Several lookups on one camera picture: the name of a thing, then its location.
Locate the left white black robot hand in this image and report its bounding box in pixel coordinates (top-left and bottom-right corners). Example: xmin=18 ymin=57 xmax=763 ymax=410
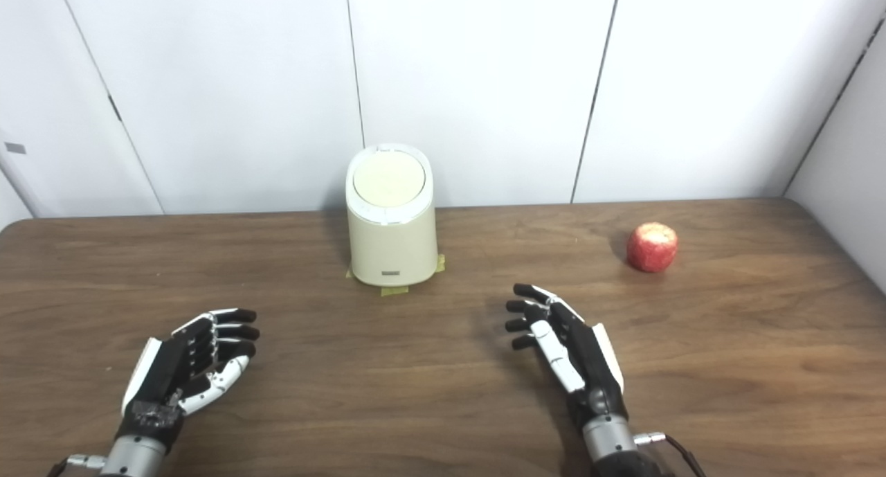
xmin=116 ymin=308 xmax=261 ymax=454

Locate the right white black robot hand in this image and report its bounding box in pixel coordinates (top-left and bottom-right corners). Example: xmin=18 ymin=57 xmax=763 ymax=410
xmin=505 ymin=283 xmax=629 ymax=433

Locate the red apple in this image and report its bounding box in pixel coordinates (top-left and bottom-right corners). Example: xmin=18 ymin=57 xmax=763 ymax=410
xmin=626 ymin=222 xmax=679 ymax=273

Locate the round cream bin lid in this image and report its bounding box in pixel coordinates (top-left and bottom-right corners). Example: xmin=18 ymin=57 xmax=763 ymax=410
xmin=352 ymin=150 xmax=426 ymax=208

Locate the cream-colored bin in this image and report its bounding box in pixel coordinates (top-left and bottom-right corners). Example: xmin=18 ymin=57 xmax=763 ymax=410
xmin=345 ymin=143 xmax=439 ymax=287

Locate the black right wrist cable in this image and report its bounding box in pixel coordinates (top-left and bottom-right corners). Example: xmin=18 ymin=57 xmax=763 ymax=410
xmin=635 ymin=432 xmax=708 ymax=477

